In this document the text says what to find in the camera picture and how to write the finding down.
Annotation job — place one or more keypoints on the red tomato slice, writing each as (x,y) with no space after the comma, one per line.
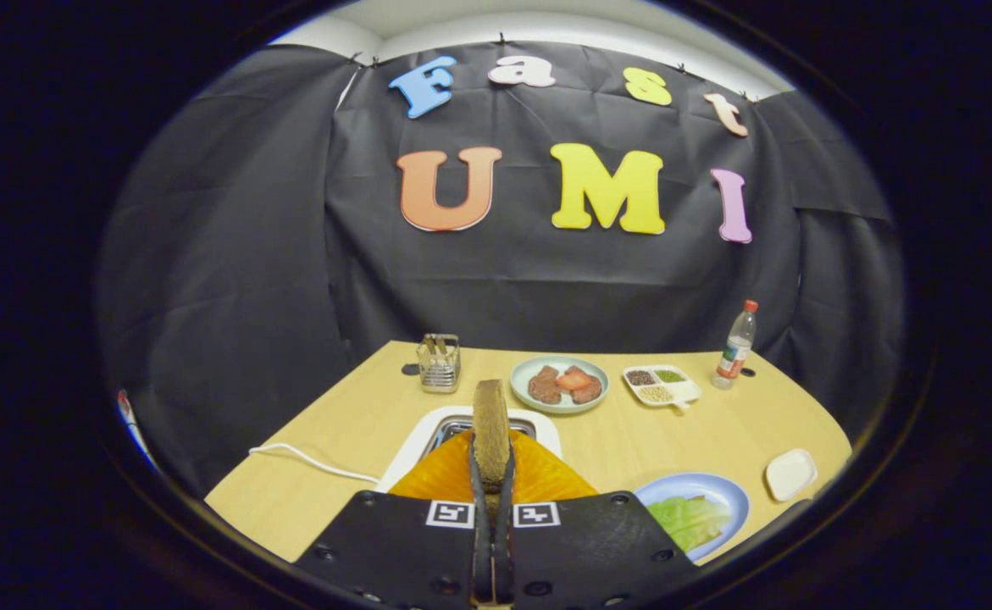
(573,380)

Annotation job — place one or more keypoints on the black backdrop cloth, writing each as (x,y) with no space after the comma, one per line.
(504,288)

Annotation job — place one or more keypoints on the white toaster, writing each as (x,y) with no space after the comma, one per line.
(411,445)

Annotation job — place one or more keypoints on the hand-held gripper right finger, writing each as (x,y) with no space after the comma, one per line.
(504,525)

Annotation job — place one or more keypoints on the brown meat patty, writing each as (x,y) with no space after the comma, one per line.
(590,390)
(543,388)

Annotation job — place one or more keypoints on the clear plastic water bottle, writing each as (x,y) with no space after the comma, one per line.
(734,347)

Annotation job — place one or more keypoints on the white and red object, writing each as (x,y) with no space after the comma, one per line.
(133,424)

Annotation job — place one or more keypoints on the brown bread slice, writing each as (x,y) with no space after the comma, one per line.
(490,424)

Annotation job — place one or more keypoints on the green lettuce leaf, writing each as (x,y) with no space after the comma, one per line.
(686,521)

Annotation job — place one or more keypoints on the blue round plate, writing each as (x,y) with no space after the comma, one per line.
(690,483)

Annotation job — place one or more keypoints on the white divided seed tray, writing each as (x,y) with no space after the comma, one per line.
(661,386)

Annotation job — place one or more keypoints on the brown wooden sticks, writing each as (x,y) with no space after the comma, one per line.
(436,343)

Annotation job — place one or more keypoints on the white square dish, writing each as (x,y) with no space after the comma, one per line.
(791,474)

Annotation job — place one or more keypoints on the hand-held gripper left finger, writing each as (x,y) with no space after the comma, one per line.
(480,525)

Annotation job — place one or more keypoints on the pale green round plate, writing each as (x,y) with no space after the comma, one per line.
(519,388)

